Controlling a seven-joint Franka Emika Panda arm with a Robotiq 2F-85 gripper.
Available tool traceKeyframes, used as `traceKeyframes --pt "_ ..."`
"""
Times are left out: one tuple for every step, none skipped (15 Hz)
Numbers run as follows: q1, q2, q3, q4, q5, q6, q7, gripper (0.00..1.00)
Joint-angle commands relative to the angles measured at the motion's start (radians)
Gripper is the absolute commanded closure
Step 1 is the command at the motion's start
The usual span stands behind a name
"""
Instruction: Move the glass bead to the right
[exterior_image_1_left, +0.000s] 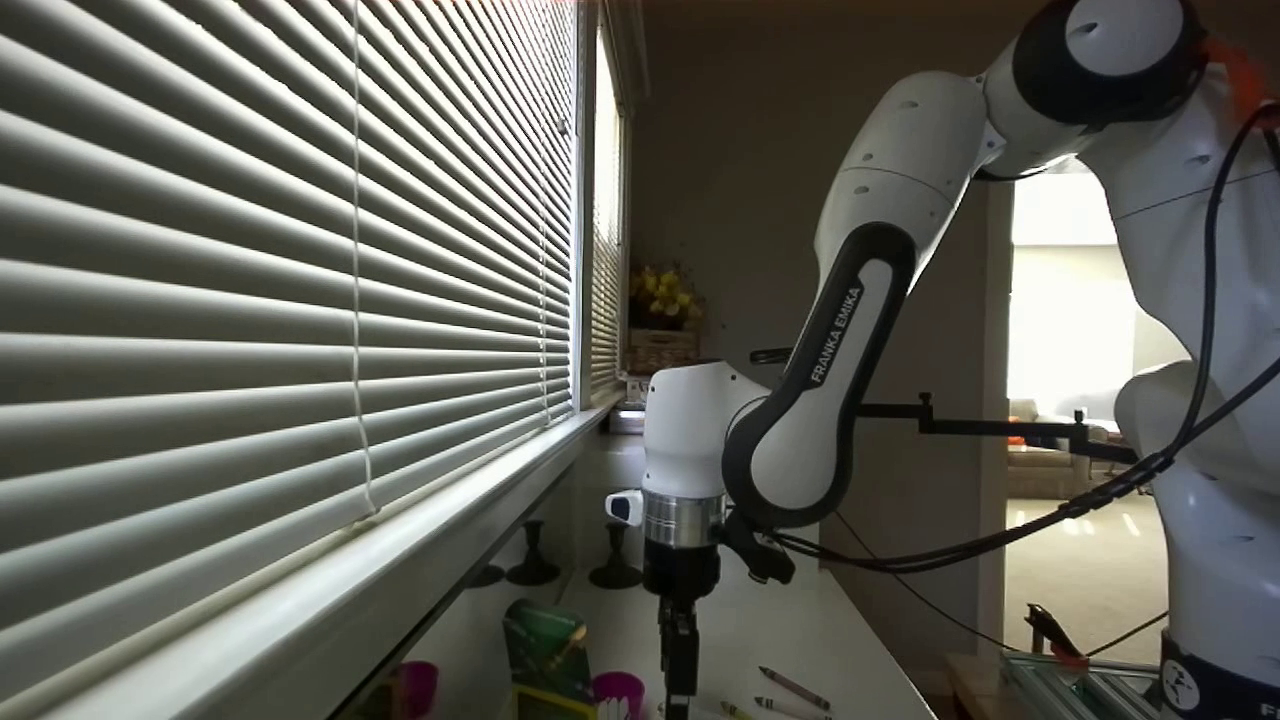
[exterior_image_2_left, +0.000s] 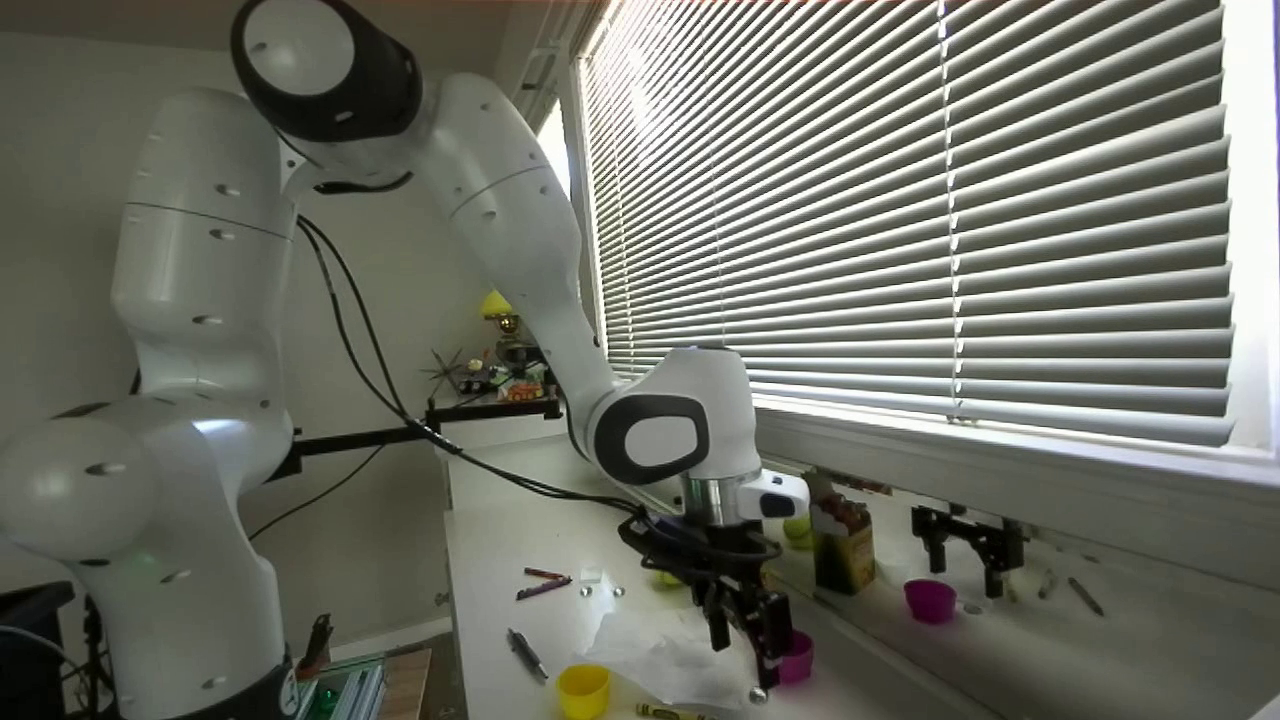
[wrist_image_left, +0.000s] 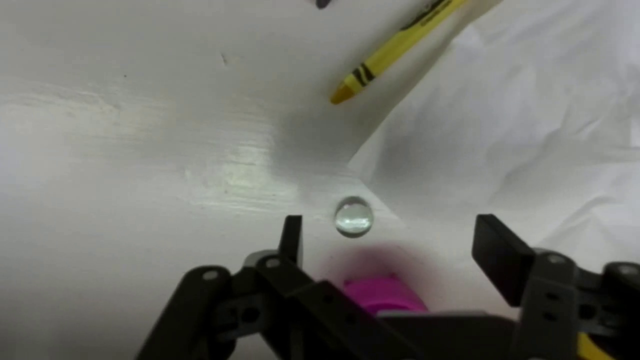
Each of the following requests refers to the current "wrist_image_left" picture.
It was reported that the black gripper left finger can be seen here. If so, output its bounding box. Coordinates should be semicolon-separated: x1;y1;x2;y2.
136;214;428;360

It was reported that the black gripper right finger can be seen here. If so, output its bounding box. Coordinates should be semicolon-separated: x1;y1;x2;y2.
472;212;640;360

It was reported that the clear glass bead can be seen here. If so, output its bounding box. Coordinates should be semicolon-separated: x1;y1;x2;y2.
331;194;375;240

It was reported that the yellow crayon red label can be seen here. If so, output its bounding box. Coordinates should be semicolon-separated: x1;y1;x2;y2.
575;329;615;360

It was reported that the pink plastic cup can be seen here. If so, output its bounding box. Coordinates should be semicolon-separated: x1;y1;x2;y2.
341;270;430;316

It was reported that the crumpled white paper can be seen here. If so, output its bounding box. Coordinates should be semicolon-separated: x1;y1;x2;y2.
345;0;640;273

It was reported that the yellow crayon black print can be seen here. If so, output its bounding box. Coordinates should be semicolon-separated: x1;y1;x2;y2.
327;0;469;109

